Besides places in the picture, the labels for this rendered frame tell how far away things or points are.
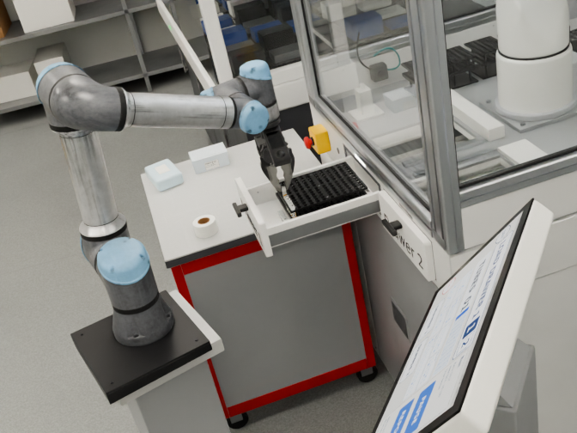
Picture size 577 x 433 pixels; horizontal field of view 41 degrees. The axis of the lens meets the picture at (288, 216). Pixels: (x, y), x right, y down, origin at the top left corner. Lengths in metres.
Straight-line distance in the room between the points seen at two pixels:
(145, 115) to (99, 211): 0.31
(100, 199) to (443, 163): 0.81
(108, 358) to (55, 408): 1.25
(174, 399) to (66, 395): 1.23
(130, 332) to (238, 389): 0.78
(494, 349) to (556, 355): 0.96
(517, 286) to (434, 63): 0.49
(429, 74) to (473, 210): 0.34
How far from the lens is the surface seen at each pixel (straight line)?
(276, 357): 2.59
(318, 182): 2.19
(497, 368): 1.12
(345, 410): 2.75
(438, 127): 1.58
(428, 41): 1.51
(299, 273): 2.43
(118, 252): 1.87
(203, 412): 2.09
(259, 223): 2.01
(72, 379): 3.27
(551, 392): 2.16
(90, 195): 1.90
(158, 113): 1.74
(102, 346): 1.98
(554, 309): 1.98
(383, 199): 2.01
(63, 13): 5.78
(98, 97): 1.69
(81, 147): 1.84
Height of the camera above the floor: 1.95
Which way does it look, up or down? 31 degrees down
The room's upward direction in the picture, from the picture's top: 13 degrees counter-clockwise
